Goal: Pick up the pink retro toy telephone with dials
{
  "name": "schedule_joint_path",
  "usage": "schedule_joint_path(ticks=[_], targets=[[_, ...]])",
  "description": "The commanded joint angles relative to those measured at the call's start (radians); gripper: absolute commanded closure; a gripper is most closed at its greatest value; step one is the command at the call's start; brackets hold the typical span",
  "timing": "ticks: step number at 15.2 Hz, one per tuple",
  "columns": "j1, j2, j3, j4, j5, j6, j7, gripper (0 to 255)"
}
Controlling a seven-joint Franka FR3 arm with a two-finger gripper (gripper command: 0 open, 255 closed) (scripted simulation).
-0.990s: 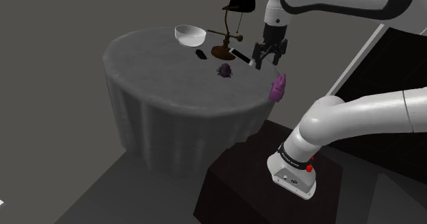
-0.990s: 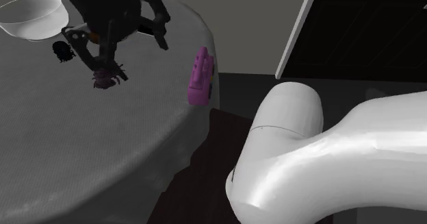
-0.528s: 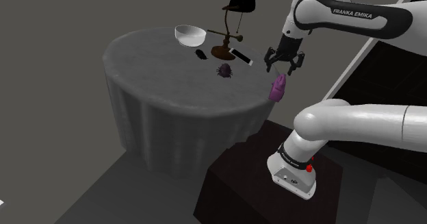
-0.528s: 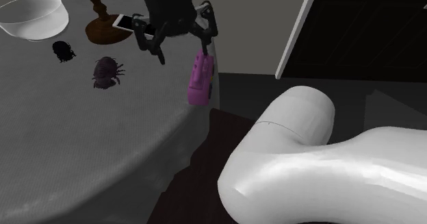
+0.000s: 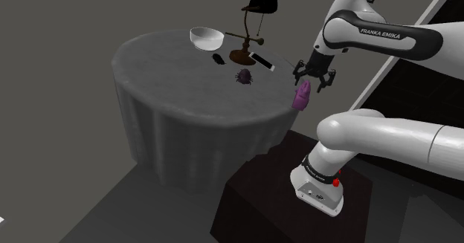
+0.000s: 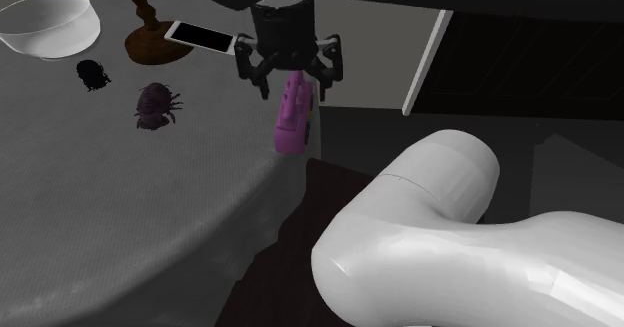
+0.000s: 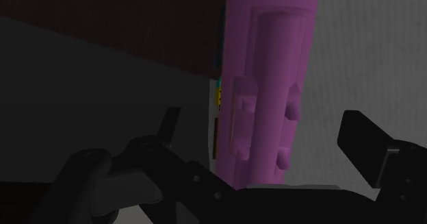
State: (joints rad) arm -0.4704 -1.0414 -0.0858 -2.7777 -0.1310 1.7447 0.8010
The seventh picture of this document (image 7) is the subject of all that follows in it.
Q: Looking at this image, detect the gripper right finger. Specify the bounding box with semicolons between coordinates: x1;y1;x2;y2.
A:
337;110;427;224

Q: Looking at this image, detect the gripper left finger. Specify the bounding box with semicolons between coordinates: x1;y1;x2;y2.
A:
20;107;238;224

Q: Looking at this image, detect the white box with coloured print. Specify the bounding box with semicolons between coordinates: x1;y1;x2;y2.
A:
207;77;223;173

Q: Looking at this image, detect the purple moulded plastic case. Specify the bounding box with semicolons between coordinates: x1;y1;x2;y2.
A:
215;0;318;191

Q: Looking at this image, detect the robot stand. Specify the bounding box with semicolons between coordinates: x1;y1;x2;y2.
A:
0;0;232;82

